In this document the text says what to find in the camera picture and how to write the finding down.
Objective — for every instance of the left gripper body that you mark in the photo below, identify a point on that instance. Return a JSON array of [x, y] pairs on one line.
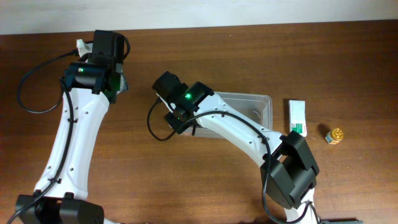
[[104, 40]]

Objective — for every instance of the white green medicine box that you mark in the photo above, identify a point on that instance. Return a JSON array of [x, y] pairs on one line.
[[297, 119]]

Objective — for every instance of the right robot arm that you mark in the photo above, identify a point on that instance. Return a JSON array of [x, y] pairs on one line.
[[287, 165]]

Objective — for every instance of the small gold lid jar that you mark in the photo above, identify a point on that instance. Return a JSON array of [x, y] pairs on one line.
[[334, 136]]

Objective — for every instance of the clear plastic container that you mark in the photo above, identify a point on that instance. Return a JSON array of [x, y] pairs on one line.
[[256, 107]]

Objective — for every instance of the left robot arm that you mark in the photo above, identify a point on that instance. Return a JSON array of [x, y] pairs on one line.
[[88, 87]]

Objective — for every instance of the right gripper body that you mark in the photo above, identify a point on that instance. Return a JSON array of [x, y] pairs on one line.
[[165, 83]]

